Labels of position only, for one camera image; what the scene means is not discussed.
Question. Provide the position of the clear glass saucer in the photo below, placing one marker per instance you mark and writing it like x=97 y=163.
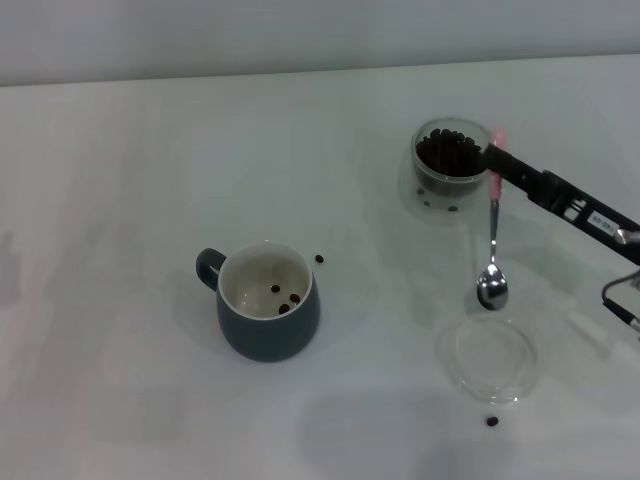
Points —
x=440 y=213

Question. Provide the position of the clear double-wall glass cup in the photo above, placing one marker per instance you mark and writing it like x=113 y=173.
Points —
x=445 y=186

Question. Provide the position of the pile of coffee beans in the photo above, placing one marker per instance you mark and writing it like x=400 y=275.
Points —
x=447 y=155

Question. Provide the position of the small clear glass dish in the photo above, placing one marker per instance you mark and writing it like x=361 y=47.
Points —
x=490 y=360

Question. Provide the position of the dark green ceramic mug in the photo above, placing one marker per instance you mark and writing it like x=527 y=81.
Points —
x=270 y=335

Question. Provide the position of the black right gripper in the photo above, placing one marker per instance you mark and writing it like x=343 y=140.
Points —
x=590 y=222

